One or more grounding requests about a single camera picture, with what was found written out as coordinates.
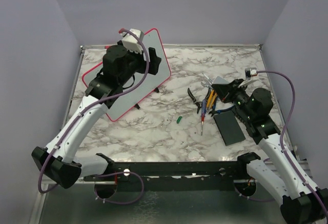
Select green marker cap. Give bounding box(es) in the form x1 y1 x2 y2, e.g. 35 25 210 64
176 116 182 124

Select grey white router box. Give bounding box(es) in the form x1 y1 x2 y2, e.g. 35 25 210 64
212 76 230 86

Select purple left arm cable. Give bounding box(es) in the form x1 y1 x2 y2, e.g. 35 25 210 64
37 29 151 205

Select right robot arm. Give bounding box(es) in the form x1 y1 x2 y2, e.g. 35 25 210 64
211 79 327 223

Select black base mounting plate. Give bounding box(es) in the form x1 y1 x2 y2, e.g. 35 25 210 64
83 161 257 191

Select black flat box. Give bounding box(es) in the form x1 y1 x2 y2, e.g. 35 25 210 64
213 111 245 146

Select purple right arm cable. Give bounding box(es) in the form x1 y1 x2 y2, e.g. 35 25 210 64
238 70 328 217

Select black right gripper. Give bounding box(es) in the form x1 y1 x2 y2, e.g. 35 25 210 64
213 78 256 119

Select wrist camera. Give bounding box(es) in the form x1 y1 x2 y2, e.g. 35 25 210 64
119 29 144 54
238 68 259 88

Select black grey handled pliers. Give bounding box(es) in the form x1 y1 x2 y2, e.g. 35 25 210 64
187 88 201 114

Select blue transparent screwdriver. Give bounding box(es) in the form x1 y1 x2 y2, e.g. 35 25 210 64
200 99 207 135

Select pink framed whiteboard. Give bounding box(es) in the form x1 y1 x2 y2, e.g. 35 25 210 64
81 28 172 122

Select blue handled pliers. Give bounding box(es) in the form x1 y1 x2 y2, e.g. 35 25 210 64
209 95 234 117

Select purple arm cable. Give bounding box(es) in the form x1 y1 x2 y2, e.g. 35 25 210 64
238 70 328 217
37 29 151 205

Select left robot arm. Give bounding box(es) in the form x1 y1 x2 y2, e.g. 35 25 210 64
31 45 161 193

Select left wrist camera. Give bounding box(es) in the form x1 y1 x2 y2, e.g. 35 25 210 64
119 29 144 54

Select yellow black utility knife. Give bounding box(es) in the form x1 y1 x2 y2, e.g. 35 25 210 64
206 90 217 108

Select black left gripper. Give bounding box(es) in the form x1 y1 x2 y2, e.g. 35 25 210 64
119 46 161 85

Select silver open-end wrench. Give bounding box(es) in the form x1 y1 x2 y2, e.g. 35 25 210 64
201 73 213 89

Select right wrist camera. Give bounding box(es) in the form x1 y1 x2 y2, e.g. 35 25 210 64
238 68 259 88

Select aluminium frame rail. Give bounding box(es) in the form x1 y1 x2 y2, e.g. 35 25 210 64
294 157 313 182

